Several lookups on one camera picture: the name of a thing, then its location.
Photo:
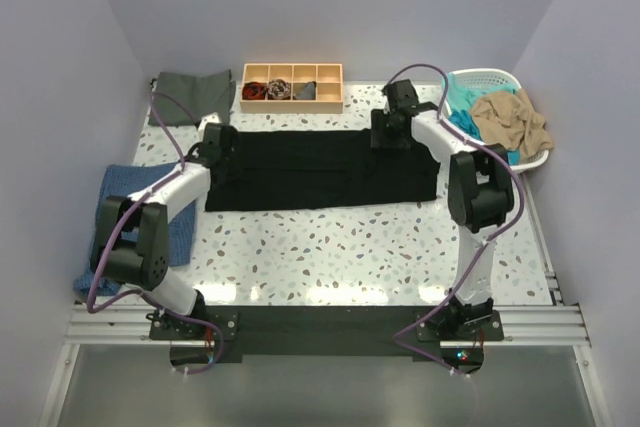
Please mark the dark grey small item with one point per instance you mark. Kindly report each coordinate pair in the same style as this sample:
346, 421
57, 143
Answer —
304, 91

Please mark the wooden compartment tray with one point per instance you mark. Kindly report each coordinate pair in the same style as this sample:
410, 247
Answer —
329, 89

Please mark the teal t-shirt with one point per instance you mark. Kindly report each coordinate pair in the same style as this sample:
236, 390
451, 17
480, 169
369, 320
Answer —
461, 116

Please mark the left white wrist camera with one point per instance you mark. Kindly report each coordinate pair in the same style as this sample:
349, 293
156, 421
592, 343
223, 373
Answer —
212, 118

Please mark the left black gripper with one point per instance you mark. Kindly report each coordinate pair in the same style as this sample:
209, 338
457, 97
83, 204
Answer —
231, 155

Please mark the white laundry basket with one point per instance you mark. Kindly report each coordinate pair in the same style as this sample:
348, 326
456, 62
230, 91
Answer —
483, 80

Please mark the folded grey-green t-shirt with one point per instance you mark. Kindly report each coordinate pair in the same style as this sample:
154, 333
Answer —
182, 100

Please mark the brown patterned small item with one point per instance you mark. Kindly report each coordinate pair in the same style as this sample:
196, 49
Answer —
279, 89

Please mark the black t-shirt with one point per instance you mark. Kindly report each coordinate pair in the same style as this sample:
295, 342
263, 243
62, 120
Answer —
309, 170

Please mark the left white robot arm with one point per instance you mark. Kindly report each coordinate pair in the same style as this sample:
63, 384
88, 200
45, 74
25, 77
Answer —
132, 242

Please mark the folded blue t-shirt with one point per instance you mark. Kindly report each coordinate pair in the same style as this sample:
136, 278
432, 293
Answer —
122, 181

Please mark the red black small item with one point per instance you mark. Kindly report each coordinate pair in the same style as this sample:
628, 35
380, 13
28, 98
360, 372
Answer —
253, 91

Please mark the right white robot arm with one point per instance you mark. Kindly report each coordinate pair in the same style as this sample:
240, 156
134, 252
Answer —
479, 197

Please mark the tan t-shirt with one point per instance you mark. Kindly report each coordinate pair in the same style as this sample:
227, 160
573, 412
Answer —
510, 120

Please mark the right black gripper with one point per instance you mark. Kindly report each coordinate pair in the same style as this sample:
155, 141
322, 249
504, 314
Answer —
378, 138

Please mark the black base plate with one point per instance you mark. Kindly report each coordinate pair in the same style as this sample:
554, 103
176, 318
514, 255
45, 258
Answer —
362, 331

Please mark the aluminium rail frame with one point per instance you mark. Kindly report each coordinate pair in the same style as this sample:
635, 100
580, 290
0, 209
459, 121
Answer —
394, 255

